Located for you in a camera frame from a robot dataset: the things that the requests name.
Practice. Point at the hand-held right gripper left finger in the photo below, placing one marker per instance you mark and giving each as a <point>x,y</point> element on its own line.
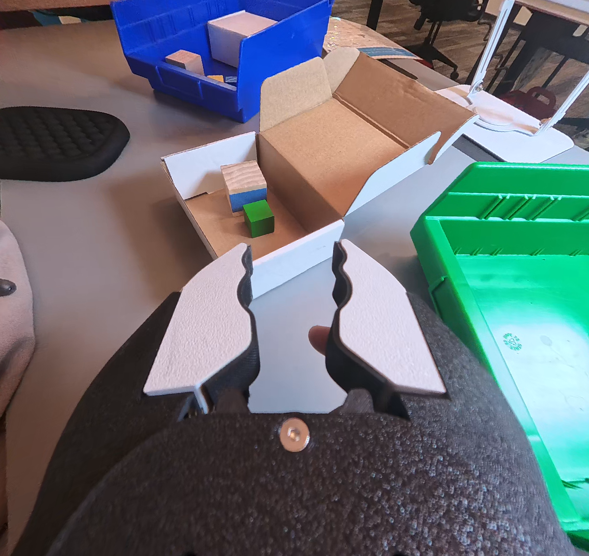
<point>202,330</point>

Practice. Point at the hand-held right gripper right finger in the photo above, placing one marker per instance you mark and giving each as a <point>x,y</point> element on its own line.
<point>386,330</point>

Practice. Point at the green cube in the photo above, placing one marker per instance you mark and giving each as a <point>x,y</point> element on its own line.
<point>257,220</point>

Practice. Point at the green plastic bin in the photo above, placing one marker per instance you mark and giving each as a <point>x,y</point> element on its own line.
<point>529,312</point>

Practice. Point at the wooden cube with blue side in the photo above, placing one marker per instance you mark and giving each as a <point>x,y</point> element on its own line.
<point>244,178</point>

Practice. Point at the white cardboard box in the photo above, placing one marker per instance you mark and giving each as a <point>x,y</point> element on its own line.
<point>331,150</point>

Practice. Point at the blue plastic bin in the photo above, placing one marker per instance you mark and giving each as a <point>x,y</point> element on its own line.
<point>285,45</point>

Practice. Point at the person's right hand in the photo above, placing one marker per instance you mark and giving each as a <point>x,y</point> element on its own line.
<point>318,338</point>

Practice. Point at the person in grey sweatshirt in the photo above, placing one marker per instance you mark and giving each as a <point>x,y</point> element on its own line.
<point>14,335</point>

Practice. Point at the white desk stand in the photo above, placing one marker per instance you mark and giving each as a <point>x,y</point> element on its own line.
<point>506,137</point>

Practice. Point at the black chair armrest pad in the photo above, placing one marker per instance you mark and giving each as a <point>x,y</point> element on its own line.
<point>55,141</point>

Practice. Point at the wooden cube with pale side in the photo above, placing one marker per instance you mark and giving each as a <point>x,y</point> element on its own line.
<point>182,58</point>

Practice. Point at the red bag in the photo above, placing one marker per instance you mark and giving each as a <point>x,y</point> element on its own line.
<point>536,102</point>

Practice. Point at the large white block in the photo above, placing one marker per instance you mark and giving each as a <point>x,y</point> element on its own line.
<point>225,40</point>

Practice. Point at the paper leaflet with blue band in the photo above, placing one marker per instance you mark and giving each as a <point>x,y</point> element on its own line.
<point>345,33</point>

